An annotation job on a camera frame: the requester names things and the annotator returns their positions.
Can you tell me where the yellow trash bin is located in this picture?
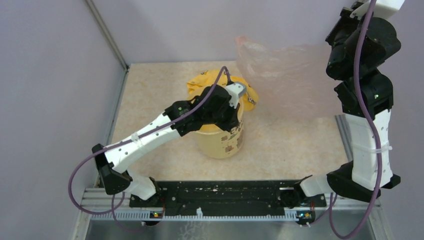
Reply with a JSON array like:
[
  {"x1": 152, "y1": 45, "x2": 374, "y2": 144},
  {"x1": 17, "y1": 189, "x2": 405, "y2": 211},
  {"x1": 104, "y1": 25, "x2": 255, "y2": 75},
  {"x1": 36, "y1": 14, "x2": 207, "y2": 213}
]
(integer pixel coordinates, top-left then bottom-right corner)
[{"x1": 193, "y1": 99, "x2": 246, "y2": 159}]

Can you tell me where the translucent pink plastic bag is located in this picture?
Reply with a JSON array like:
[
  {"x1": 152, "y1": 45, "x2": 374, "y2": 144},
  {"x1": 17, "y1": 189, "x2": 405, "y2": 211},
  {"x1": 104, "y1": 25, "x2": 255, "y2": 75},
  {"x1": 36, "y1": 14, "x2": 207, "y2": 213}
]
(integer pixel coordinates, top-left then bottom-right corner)
[{"x1": 235, "y1": 36, "x2": 342, "y2": 119}]

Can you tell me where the yellow printed wrapper bag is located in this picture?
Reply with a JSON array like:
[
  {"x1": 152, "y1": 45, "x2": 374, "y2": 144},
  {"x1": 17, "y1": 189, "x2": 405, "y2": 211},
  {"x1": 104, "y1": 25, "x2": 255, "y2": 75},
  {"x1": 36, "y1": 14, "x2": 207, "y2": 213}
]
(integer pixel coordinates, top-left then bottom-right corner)
[{"x1": 186, "y1": 69, "x2": 259, "y2": 112}]

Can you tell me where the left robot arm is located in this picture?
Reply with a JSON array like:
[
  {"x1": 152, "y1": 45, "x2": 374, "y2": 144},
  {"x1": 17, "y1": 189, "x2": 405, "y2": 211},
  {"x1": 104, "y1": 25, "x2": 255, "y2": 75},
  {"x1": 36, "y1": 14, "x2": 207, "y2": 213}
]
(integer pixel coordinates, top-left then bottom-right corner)
[{"x1": 93, "y1": 82, "x2": 247, "y2": 207}]

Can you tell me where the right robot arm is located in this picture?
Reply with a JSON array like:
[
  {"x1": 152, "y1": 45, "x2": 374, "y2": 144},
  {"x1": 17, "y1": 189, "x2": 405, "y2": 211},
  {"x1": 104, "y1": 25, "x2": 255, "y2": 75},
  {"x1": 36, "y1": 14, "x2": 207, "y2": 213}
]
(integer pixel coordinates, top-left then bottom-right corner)
[{"x1": 293, "y1": 8, "x2": 402, "y2": 206}]

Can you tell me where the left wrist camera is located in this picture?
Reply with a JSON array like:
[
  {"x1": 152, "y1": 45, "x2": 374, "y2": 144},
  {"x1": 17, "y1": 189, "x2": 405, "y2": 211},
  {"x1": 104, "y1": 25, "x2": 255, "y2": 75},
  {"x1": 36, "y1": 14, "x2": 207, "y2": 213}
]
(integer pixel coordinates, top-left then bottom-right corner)
[{"x1": 224, "y1": 82, "x2": 247, "y2": 109}]

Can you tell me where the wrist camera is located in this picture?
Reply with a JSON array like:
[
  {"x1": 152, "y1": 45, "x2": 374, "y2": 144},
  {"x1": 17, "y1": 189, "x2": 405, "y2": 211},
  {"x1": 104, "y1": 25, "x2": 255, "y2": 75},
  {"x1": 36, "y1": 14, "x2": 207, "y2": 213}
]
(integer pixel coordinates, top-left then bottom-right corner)
[
  {"x1": 350, "y1": 0, "x2": 405, "y2": 20},
  {"x1": 224, "y1": 82, "x2": 247, "y2": 109}
]

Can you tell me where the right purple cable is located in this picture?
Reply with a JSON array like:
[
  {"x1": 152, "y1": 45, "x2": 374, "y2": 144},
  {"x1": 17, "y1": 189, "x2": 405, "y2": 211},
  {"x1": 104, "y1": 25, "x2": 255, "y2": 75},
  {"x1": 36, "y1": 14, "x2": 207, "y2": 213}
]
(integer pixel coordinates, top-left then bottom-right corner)
[{"x1": 327, "y1": 0, "x2": 383, "y2": 240}]

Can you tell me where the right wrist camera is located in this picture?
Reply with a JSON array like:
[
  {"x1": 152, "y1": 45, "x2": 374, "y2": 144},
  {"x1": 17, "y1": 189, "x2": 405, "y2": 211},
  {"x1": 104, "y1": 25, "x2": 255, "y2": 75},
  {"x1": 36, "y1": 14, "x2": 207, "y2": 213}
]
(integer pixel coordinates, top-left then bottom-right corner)
[{"x1": 350, "y1": 0, "x2": 405, "y2": 20}]

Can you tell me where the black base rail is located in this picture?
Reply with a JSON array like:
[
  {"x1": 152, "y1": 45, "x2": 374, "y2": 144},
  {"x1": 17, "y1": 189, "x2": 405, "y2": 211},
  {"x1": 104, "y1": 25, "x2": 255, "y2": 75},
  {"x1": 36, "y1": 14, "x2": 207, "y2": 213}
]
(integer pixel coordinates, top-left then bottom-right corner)
[{"x1": 129, "y1": 180, "x2": 327, "y2": 217}]

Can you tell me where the grey cable duct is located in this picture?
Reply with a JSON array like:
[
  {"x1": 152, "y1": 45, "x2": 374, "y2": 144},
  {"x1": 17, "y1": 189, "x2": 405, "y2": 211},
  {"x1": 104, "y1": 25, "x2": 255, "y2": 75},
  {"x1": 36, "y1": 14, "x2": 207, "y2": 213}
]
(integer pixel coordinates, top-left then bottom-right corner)
[{"x1": 91, "y1": 208, "x2": 299, "y2": 223}]

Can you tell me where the left aluminium frame post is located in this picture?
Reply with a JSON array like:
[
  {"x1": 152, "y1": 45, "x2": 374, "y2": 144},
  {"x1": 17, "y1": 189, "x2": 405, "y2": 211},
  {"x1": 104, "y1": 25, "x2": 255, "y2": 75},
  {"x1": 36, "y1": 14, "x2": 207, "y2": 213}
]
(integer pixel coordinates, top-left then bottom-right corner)
[{"x1": 83, "y1": 0, "x2": 129, "y2": 72}]

